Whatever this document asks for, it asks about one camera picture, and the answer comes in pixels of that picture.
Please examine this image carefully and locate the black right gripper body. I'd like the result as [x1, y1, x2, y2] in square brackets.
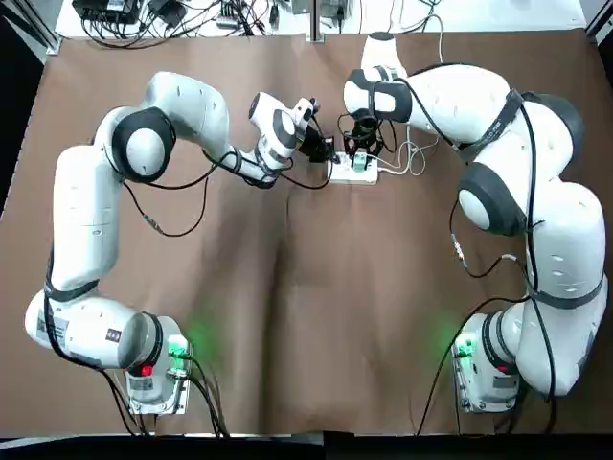
[348, 113, 380, 141]

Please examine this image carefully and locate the white power strip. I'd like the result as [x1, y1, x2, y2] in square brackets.
[327, 150, 380, 186]

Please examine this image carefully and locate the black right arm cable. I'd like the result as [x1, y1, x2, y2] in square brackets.
[334, 80, 560, 437]

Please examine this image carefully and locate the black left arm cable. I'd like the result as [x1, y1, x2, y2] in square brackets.
[45, 98, 339, 438]

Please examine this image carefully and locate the grey usb hub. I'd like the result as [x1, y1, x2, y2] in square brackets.
[216, 2, 241, 28]

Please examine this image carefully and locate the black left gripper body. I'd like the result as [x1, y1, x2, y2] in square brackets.
[296, 119, 325, 160]

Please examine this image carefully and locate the black power adapter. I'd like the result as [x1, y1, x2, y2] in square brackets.
[147, 0, 184, 26]

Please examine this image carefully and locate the aluminium corner frame post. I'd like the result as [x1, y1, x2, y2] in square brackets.
[0, 13, 64, 55]
[582, 0, 613, 49]

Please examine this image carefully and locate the thin white charger cable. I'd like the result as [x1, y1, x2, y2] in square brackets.
[367, 140, 438, 177]

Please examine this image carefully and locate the thick white power strip cable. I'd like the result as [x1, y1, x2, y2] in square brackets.
[375, 12, 444, 176]

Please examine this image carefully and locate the flat black electronics box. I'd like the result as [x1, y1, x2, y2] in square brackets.
[71, 0, 141, 26]

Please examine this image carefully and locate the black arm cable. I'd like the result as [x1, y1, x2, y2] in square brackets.
[334, 80, 560, 437]
[45, 98, 339, 438]

